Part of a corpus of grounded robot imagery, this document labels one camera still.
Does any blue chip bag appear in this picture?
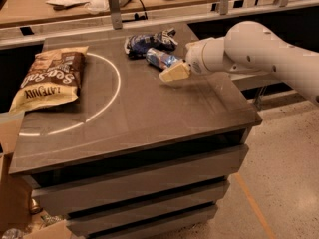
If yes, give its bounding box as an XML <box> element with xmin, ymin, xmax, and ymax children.
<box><xmin>124</xmin><ymin>28</ymin><xmax>178</xmax><ymax>59</ymax></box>

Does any grey metal post left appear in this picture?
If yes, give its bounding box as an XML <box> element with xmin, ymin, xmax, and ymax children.
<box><xmin>108</xmin><ymin>0</ymin><xmax>123</xmax><ymax>30</ymax></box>

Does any grey drawer cabinet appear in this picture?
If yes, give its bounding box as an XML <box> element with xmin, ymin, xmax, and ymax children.
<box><xmin>9</xmin><ymin>30</ymin><xmax>261</xmax><ymax>239</ymax></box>

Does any black cable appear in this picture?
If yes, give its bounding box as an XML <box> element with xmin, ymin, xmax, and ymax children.
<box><xmin>121</xmin><ymin>0</ymin><xmax>149</xmax><ymax>23</ymax></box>

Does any cardboard box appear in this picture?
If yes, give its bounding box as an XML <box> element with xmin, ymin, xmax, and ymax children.
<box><xmin>0</xmin><ymin>113</ymin><xmax>72</xmax><ymax>239</ymax></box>

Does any brown sea salt chip bag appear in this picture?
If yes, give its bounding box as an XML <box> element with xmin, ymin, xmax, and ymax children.
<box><xmin>9</xmin><ymin>46</ymin><xmax>88</xmax><ymax>113</ymax></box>

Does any redbull can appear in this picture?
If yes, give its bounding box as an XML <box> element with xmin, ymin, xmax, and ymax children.
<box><xmin>146</xmin><ymin>48</ymin><xmax>180</xmax><ymax>70</ymax></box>

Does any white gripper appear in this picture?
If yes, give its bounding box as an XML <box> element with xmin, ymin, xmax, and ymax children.
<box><xmin>159</xmin><ymin>40</ymin><xmax>207</xmax><ymax>83</ymax></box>

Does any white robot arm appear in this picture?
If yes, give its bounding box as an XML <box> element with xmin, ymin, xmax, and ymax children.
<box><xmin>159</xmin><ymin>21</ymin><xmax>319</xmax><ymax>105</ymax></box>

